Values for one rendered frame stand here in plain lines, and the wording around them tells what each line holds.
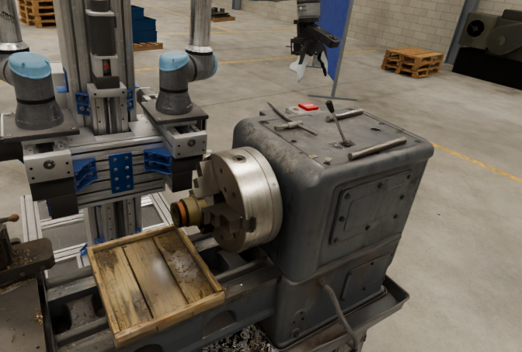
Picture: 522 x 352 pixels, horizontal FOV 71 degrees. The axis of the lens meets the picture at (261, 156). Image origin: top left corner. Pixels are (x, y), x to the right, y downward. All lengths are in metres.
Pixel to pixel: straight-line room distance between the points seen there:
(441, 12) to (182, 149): 10.55
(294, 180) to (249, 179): 0.13
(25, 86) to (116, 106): 0.35
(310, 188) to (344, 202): 0.18
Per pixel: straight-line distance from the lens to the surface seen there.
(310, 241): 1.13
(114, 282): 1.19
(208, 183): 1.11
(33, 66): 1.42
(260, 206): 1.02
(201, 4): 1.57
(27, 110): 1.46
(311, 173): 1.02
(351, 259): 1.37
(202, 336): 1.25
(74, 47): 1.62
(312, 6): 1.27
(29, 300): 1.09
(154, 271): 1.21
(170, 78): 1.52
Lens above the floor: 1.73
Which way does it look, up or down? 27 degrees down
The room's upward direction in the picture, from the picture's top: 7 degrees clockwise
